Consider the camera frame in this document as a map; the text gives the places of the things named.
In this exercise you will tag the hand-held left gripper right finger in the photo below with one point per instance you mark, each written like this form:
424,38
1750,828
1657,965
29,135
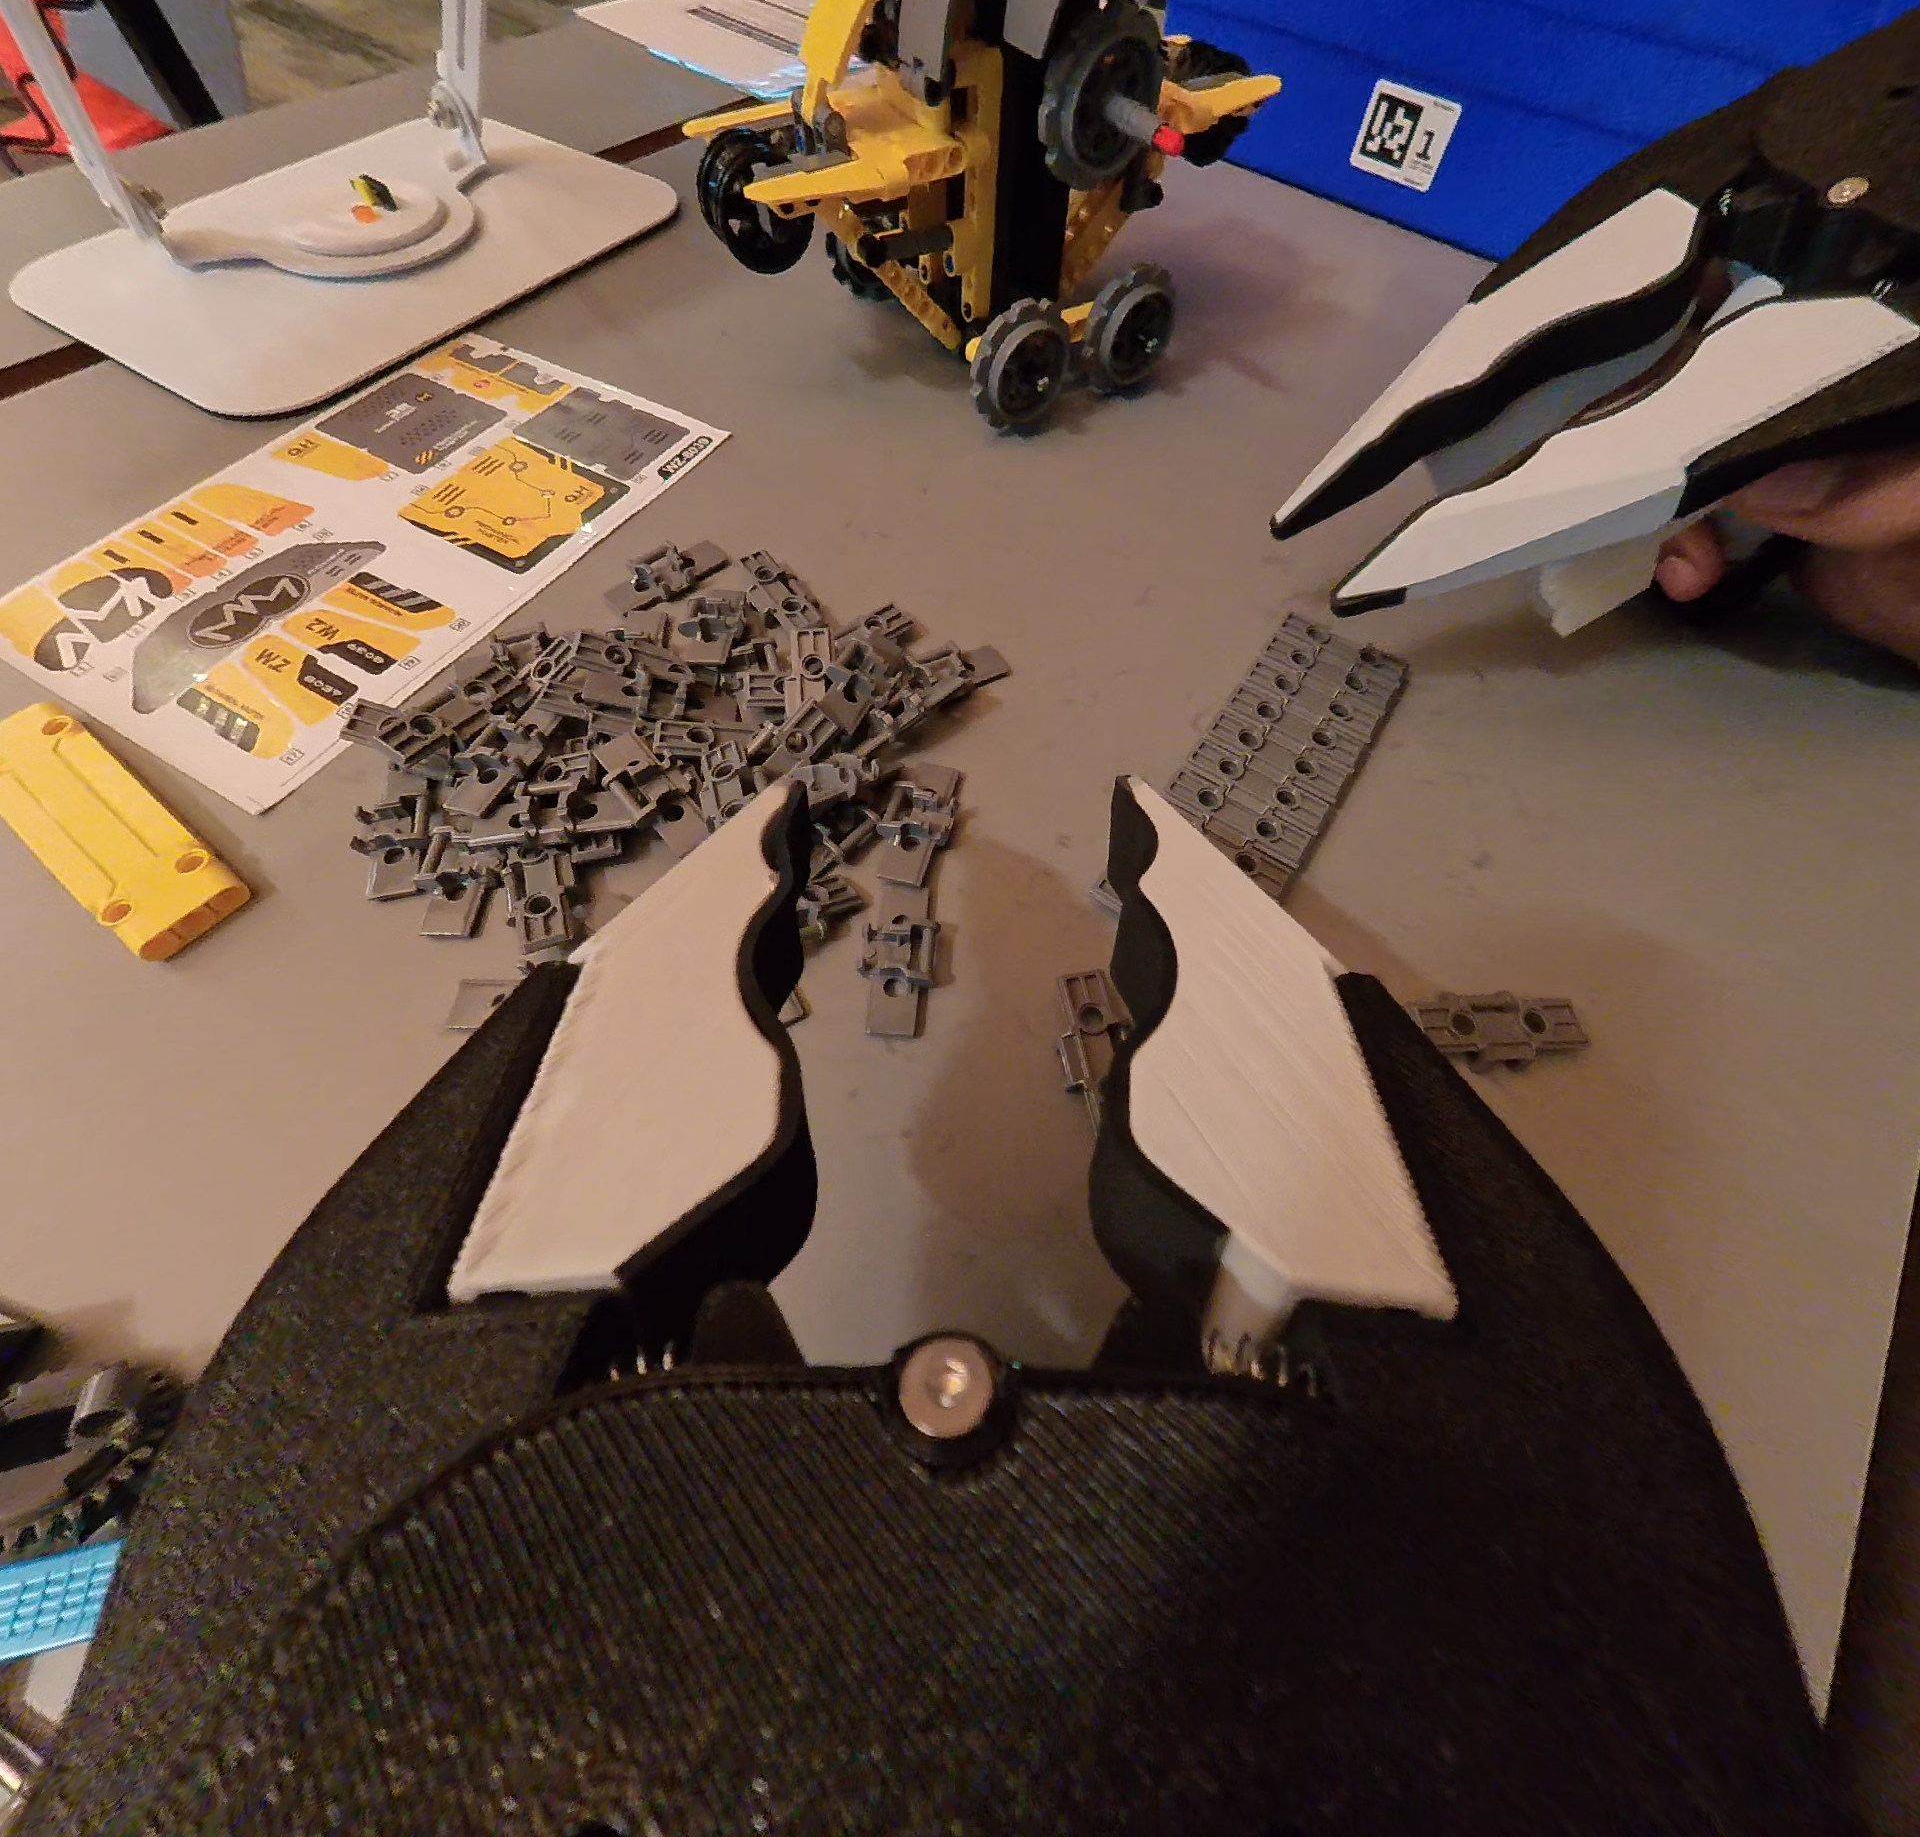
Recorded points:
1275,1117

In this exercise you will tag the pile of mixed brick parts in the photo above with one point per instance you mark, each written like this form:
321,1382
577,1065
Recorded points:
74,1446

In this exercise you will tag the pile of grey track links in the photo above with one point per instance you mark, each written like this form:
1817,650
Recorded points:
629,729

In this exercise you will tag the white printed paper sheet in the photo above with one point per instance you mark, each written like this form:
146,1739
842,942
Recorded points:
719,23

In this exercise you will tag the white lamp base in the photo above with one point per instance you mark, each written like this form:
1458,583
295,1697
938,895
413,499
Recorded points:
376,309

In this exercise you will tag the person's grey clothing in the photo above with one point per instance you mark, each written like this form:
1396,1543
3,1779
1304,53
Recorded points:
1881,1716

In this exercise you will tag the yellow grey sticker sheet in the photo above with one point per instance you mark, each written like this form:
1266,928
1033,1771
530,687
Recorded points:
376,547

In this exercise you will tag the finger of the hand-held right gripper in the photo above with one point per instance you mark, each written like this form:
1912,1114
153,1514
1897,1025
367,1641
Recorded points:
1530,309
1651,444

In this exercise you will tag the single grey track link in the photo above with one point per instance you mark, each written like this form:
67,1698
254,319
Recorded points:
1501,1026
1088,1021

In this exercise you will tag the yellow black brick vehicle model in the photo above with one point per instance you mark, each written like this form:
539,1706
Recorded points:
990,142

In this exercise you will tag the white printed marker sticker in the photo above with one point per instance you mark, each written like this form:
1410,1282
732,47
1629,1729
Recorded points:
1410,140

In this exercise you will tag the assembled grey track strip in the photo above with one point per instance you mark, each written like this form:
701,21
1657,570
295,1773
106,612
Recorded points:
1290,757

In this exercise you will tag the person's right hand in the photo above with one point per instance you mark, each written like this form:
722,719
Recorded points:
1860,547

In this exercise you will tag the yellow brick panel piece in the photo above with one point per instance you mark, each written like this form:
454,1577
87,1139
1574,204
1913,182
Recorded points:
120,831

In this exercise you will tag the blue plastic bin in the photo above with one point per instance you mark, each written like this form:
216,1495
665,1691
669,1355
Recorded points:
1574,23

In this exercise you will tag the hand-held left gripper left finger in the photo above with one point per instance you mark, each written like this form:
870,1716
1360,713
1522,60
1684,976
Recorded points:
644,1088

